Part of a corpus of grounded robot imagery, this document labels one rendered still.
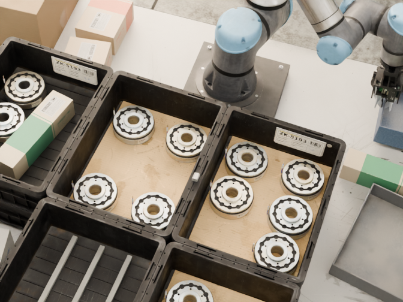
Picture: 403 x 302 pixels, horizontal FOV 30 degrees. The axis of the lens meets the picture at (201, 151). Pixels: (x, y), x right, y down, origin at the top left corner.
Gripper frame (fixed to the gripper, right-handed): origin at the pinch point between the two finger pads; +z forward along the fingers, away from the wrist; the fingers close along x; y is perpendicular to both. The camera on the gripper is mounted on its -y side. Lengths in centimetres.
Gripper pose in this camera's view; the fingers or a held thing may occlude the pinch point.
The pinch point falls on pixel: (384, 102)
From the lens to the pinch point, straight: 212.7
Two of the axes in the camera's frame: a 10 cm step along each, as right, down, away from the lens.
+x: 9.5, 2.3, -2.2
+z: 0.4, 5.9, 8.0
